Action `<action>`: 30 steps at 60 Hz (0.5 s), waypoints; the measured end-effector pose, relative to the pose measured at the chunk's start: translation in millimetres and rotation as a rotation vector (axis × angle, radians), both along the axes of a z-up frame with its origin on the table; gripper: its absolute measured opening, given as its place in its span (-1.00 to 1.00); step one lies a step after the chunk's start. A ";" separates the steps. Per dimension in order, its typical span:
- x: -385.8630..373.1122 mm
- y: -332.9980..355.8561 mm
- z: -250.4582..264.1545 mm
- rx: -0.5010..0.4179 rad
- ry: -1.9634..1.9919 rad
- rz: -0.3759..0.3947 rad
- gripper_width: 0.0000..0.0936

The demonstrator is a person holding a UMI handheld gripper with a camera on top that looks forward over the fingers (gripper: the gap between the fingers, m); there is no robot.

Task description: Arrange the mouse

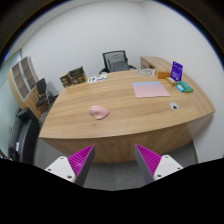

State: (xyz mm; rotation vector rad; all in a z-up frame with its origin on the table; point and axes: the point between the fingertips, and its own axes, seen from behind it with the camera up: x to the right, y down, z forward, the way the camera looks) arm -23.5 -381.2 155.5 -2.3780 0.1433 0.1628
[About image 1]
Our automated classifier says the white leaflet with green print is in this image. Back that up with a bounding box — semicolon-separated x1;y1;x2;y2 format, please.
87;74;108;84

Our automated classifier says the small brown cardboard box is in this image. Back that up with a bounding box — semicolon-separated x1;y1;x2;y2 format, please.
59;72;73;89

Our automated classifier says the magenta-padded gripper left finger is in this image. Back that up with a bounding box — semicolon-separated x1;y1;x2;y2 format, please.
44;143;96;188

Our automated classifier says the green packet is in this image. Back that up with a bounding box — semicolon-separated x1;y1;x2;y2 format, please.
179;80;194;94

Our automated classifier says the pink computer mouse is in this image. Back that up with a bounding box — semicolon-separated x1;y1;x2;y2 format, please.
88;104;110;121

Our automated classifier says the pink and blue mouse pad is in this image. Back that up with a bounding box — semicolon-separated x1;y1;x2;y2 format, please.
131;80;171;100

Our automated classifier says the wooden shelf unit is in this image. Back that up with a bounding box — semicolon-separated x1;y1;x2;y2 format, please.
7;55;41;118

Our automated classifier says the purple package card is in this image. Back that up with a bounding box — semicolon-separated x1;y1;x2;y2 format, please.
169;60;184;82

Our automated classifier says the black mesh office chair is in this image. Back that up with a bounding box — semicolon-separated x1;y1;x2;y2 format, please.
98;50;138;75

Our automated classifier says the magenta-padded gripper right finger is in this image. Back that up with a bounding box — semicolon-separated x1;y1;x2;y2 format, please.
133;143;184;186

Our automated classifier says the blue packet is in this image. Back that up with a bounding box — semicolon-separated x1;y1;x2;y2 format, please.
175;83;186;93

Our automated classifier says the wooden side desk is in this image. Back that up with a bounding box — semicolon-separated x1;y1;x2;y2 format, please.
140;55;174;72

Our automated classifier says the large brown cardboard box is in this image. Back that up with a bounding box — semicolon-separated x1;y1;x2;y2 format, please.
67;66;88;86

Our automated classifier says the tan box with white label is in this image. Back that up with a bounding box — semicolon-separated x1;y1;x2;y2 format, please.
165;76;178;87

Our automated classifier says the orange-brown cardboard box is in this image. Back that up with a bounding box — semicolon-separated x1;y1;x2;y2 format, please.
154;68;173;80

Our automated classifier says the small black chair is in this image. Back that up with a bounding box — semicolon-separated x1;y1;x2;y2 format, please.
34;77;58;109

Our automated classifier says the black armchair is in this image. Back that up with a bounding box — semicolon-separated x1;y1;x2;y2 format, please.
7;107;43;164

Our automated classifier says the round grey cable grommet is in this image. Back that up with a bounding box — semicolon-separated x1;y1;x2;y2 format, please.
169;101;180;111

